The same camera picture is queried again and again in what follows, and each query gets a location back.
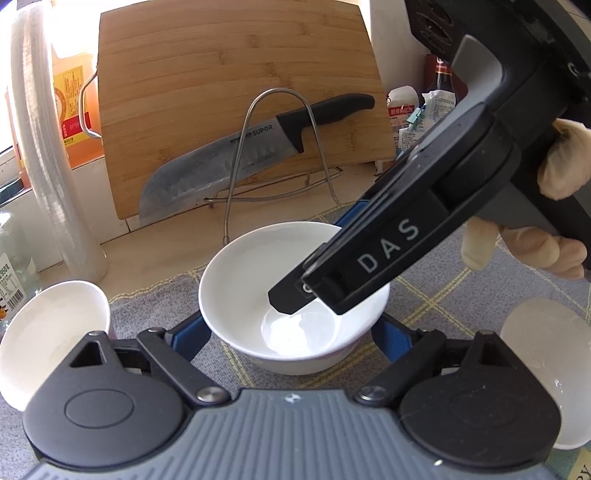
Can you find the black-handled kitchen knife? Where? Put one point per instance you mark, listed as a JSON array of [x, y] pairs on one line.
[[188, 179]]

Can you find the pink floral white bowl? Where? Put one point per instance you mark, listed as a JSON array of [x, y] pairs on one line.
[[44, 331]]

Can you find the stack of clear cups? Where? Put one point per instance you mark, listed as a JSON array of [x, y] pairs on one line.
[[46, 162]]

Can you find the bamboo cutting board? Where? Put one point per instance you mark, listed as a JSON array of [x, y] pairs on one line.
[[176, 75]]

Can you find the plain white bowl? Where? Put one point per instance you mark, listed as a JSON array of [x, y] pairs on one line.
[[554, 343]]

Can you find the glass jar with label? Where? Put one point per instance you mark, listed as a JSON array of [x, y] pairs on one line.
[[19, 278]]

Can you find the white seasoning bag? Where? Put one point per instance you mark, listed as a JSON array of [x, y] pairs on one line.
[[438, 104]]

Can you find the orange oil bottle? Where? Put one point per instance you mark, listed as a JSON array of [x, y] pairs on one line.
[[69, 76]]

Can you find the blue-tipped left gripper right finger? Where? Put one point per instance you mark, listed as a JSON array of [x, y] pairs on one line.
[[414, 355]]

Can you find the dark soy sauce bottle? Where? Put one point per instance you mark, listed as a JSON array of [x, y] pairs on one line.
[[438, 75]]

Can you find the grey checked dish mat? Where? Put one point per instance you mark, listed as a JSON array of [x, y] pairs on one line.
[[439, 292]]

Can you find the red-white seasoning bag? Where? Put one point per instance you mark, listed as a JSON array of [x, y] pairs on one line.
[[401, 104]]

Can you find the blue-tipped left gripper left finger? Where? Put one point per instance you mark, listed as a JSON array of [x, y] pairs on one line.
[[171, 351]]

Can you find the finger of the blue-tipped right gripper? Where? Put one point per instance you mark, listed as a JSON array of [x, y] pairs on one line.
[[291, 294], [350, 214]]

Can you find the teal binder clip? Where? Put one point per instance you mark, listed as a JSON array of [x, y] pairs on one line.
[[416, 117]]

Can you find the gloved right hand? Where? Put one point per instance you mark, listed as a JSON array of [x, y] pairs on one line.
[[565, 170]]

